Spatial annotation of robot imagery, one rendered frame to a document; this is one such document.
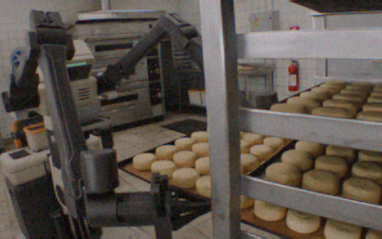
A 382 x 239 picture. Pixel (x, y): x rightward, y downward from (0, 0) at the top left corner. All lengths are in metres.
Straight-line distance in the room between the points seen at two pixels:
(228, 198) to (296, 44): 0.20
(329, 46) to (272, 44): 0.06
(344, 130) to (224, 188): 0.16
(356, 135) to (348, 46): 0.09
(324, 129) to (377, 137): 0.06
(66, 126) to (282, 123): 0.39
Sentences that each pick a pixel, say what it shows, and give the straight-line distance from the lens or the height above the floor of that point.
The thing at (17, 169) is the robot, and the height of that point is 0.78.
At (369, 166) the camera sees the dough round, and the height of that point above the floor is 1.06.
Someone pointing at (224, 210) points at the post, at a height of 1.03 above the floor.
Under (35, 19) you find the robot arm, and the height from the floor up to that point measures 1.35.
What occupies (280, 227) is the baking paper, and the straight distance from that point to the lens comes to 0.42.
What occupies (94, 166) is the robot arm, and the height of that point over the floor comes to 1.08.
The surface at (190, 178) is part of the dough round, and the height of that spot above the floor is 1.01.
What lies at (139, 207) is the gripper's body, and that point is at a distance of 0.44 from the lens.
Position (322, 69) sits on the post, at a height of 1.17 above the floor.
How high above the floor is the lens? 1.23
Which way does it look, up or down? 13 degrees down
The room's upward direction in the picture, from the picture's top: 4 degrees counter-clockwise
